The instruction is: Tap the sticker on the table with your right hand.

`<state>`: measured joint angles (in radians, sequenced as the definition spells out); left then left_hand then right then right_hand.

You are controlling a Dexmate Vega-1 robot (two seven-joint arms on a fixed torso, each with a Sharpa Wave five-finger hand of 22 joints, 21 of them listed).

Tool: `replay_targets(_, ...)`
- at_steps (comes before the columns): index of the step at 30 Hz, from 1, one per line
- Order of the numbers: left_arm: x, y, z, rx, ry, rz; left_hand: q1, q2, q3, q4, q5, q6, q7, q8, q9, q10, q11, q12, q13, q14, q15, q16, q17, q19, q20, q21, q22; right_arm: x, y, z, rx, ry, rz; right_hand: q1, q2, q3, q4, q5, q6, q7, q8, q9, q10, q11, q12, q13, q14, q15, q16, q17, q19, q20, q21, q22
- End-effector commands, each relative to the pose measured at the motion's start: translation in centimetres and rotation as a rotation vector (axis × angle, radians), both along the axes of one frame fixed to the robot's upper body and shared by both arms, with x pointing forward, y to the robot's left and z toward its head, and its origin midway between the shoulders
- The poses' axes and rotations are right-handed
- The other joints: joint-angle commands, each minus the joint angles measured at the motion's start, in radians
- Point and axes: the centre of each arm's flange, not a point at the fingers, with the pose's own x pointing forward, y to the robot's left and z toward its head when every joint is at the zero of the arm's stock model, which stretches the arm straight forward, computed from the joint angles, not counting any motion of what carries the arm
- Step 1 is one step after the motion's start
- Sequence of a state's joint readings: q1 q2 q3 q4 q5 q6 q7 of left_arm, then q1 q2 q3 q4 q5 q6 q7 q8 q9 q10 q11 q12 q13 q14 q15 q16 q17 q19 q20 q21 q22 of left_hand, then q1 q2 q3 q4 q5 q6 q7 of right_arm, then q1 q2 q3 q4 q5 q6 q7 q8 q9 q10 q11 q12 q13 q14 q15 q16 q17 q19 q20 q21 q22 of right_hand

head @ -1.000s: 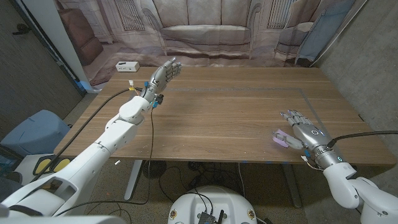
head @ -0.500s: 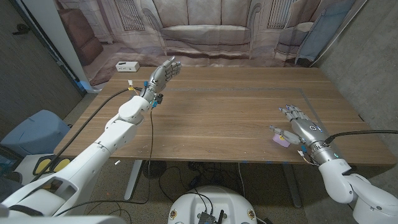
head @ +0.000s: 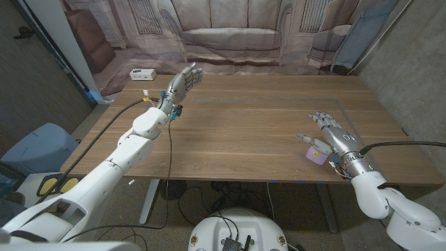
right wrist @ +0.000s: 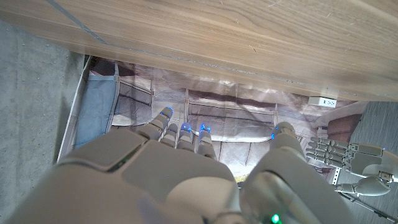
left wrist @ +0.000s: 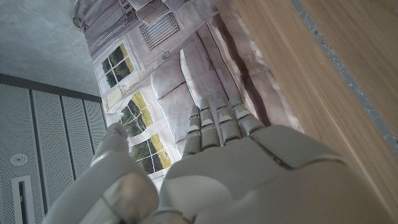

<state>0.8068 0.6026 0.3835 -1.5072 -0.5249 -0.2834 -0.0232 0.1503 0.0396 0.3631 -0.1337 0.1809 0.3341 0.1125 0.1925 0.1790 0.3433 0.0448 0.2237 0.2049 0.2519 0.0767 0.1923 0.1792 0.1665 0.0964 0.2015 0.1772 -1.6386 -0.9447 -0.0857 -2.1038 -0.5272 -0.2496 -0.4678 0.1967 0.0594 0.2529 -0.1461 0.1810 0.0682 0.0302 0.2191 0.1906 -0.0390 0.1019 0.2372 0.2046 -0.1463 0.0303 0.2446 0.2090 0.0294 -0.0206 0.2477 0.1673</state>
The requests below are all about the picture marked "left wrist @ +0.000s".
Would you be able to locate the white ceiling slot vent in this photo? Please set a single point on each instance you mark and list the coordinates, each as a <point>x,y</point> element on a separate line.
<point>22,202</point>

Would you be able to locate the round white ceiling fixture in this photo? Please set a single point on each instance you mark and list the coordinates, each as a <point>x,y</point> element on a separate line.
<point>18,159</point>

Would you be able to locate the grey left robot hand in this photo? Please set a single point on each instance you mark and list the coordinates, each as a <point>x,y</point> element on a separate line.
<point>248,174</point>

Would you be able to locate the printed sofa room backdrop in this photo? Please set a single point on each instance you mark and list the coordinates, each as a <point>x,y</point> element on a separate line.
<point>186,62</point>

